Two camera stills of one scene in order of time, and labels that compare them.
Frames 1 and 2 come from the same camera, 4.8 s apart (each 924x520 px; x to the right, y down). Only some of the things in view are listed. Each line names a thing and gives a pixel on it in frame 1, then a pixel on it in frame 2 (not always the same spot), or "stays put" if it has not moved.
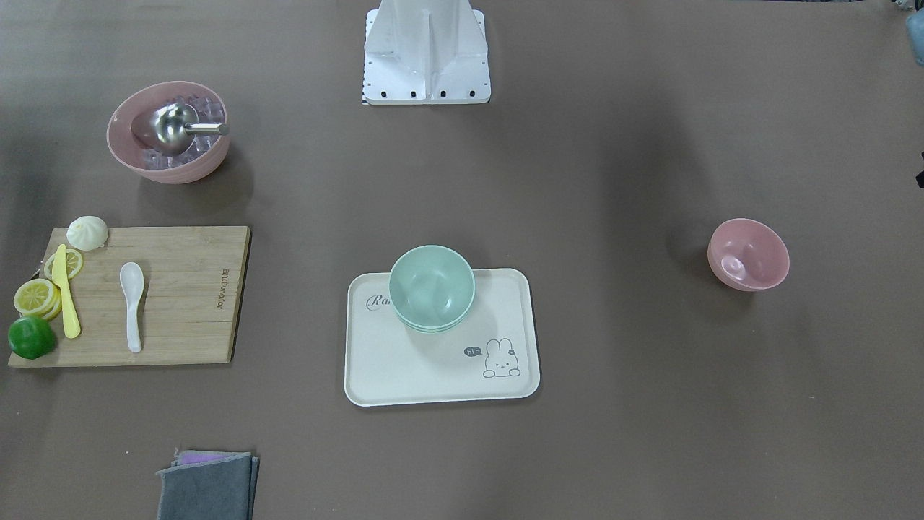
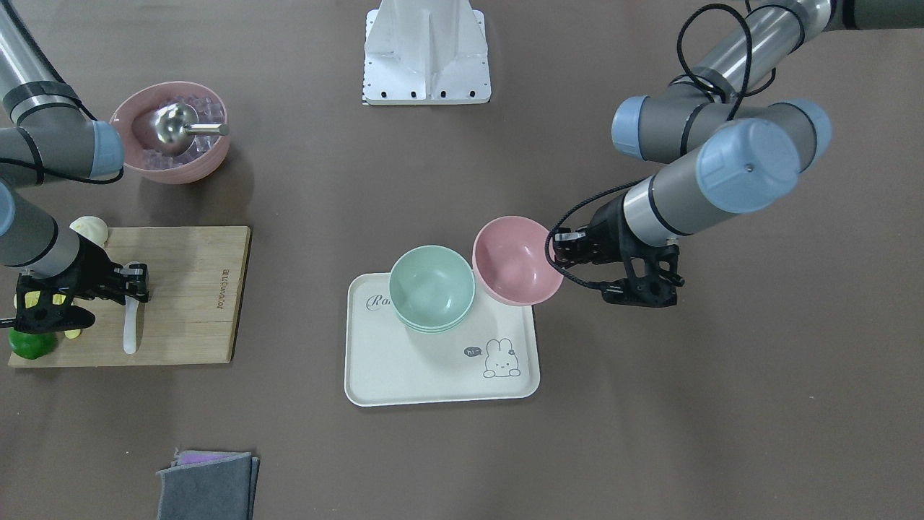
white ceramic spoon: (132, 279) stays put
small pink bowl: (747, 256) to (510, 264)
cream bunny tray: (494, 353) stays put
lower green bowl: (433, 330) stays put
